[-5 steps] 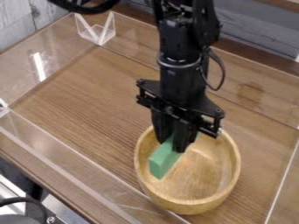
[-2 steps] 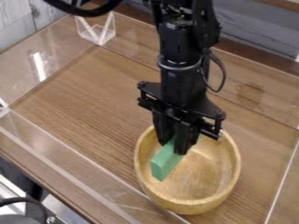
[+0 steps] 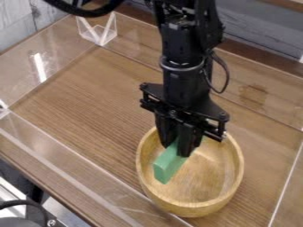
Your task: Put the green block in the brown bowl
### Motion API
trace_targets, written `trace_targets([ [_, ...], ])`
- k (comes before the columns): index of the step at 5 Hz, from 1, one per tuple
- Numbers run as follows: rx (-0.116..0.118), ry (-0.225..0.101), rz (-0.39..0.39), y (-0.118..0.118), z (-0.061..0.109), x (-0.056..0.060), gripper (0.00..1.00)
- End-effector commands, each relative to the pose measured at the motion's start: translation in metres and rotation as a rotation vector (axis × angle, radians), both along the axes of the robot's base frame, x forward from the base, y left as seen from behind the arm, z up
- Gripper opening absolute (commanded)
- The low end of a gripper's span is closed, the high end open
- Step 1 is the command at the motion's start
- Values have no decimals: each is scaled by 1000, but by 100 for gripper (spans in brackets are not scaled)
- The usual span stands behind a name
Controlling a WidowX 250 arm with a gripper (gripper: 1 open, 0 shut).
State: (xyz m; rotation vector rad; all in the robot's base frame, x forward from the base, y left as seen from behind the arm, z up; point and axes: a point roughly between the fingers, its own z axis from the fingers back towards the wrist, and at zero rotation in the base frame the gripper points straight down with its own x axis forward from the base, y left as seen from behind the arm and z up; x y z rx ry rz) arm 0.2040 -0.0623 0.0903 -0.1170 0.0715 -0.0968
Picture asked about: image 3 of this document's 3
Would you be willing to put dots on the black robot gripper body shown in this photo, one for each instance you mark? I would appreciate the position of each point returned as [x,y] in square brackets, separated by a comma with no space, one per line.
[181,98]

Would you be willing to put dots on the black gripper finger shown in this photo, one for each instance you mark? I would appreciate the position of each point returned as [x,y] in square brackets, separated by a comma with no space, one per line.
[165,126]
[189,136]

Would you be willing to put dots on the green rectangular block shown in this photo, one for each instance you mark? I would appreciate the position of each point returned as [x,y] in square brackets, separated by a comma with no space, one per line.
[167,163]

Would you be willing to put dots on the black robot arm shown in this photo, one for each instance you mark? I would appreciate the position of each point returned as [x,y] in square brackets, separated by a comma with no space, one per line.
[191,31]

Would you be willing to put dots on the brown wooden bowl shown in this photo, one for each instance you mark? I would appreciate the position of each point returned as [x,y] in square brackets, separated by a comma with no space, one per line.
[205,181]

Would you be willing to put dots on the black metal table bracket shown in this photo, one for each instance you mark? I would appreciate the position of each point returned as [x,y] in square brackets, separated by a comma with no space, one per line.
[43,215]

